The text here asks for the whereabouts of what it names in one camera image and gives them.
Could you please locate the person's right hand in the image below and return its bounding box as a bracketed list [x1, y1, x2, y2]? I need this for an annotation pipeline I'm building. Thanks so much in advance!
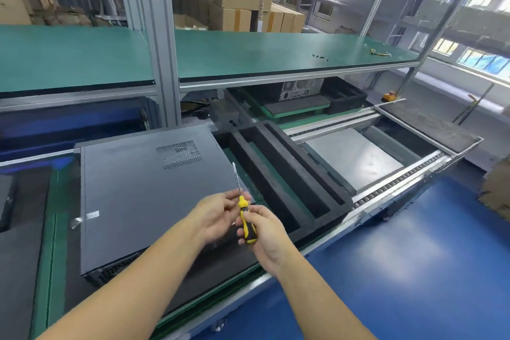
[236, 203, 300, 277]

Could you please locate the person's left hand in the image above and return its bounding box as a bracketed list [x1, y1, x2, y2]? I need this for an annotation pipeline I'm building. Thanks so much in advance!
[191, 188, 253, 248]

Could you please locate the yellow black handled screwdriver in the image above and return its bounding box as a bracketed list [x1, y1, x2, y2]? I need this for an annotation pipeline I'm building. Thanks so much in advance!
[231, 162, 259, 245]

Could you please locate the dark grey computer case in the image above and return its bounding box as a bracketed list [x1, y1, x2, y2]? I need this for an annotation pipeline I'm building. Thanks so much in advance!
[73, 124, 240, 287]

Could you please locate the distant computer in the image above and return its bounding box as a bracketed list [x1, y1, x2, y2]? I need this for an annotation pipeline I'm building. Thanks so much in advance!
[279, 76, 326, 103]

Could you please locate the person's right forearm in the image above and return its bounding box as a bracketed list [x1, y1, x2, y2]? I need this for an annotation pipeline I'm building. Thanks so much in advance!
[275, 252, 377, 340]

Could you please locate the black divided foam tray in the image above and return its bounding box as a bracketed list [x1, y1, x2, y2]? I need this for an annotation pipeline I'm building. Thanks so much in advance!
[214, 119, 354, 243]

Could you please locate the grey metal conveyor plate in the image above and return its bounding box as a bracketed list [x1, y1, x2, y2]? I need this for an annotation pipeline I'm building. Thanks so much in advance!
[307, 124, 435, 193]

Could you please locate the green pallet dark mat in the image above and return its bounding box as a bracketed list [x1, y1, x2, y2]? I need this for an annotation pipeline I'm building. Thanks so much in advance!
[261, 92, 332, 120]

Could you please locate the blue plastic crate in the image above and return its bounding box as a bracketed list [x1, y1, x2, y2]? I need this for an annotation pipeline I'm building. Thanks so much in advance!
[0, 100, 152, 163]

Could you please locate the long green workbench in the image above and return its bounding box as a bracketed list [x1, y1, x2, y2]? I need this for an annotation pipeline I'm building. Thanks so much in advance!
[0, 25, 422, 101]

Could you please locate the large brown cardboard carton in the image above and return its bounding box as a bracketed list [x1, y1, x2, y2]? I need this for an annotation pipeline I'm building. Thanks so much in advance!
[478, 156, 510, 221]

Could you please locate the brown cardboard box black print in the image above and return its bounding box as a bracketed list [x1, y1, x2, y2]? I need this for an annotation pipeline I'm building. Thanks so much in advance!
[0, 0, 35, 26]

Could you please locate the aluminium conveyor frame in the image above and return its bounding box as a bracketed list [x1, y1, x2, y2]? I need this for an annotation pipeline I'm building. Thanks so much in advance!
[183, 140, 484, 333]

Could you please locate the thick aluminium frame post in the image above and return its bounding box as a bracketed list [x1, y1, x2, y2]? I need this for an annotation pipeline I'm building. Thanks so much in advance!
[115, 0, 183, 128]

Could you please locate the slim aluminium frame post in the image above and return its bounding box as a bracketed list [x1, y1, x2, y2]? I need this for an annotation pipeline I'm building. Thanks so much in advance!
[398, 0, 499, 94]

